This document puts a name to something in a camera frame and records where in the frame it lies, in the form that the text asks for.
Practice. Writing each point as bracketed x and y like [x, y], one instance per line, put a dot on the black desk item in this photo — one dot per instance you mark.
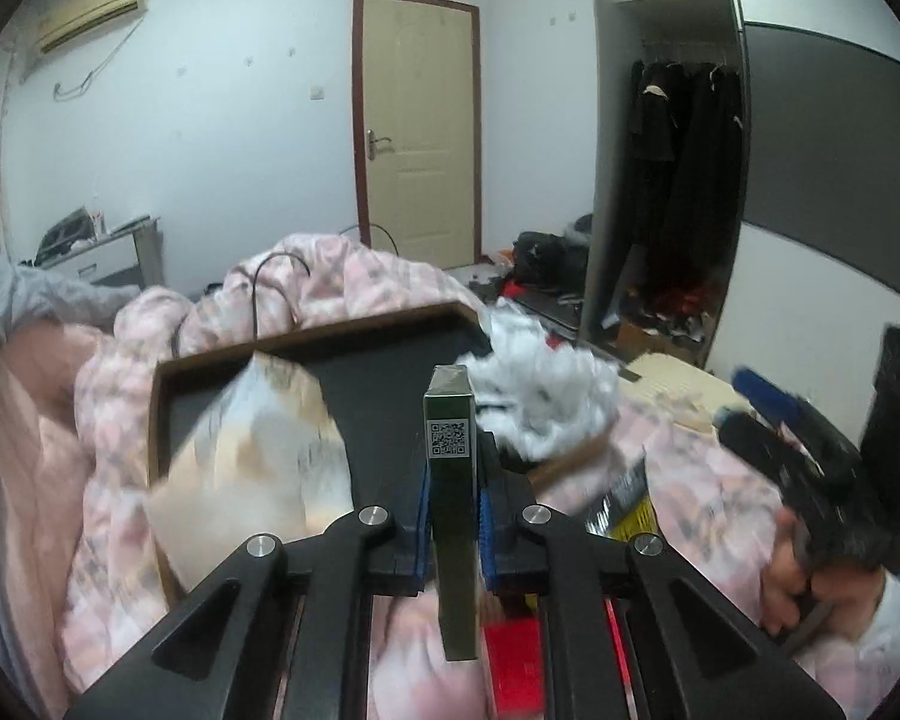
[64, 232]

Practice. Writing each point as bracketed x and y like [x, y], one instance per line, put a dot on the white light switch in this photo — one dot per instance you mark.
[316, 92]

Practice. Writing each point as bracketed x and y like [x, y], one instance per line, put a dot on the sliding door wardrobe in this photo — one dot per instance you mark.
[810, 165]

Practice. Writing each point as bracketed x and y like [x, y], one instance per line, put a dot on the grey quilted blanket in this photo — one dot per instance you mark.
[45, 292]

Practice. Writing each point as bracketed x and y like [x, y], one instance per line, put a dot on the pink pillow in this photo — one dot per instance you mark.
[37, 465]

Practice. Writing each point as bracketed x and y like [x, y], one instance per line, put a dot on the white plastic bag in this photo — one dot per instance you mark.
[547, 390]

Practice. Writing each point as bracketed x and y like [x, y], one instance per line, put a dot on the red white tissue pack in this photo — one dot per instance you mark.
[514, 667]

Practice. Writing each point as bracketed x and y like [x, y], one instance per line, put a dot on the hanging dark clothes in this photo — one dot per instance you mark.
[690, 180]

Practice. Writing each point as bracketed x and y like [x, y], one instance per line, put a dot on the cream door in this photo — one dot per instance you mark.
[416, 127]

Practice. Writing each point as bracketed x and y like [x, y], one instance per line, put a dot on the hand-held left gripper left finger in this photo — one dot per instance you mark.
[422, 510]

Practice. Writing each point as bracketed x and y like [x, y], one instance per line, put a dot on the person's right hand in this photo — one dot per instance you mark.
[784, 585]

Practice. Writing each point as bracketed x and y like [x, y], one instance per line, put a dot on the black yellow wipes packet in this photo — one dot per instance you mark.
[622, 502]

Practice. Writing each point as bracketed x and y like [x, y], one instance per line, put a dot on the beige foam mat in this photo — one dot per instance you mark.
[682, 390]

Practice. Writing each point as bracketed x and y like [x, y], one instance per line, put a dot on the beige printed plastic bag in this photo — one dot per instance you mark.
[255, 457]

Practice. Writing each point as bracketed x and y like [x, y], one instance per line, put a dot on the person's right forearm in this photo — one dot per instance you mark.
[885, 622]

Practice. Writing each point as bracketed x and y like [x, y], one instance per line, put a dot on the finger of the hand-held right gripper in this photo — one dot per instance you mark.
[765, 394]

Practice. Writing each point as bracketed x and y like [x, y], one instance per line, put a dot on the brown cardboard box tray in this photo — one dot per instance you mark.
[375, 405]

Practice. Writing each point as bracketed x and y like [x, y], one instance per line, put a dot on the pink plaid quilt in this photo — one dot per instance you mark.
[360, 285]

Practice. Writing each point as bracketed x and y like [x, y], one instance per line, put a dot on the black bag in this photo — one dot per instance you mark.
[547, 259]

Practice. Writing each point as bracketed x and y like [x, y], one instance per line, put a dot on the green white cigarette pack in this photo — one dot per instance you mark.
[454, 502]

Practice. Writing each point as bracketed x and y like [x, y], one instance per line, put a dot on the cream air conditioner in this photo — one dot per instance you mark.
[90, 11]

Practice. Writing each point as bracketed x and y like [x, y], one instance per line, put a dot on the white desk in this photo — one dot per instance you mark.
[112, 255]

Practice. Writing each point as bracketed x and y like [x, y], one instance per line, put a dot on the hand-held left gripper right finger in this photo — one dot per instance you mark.
[486, 532]

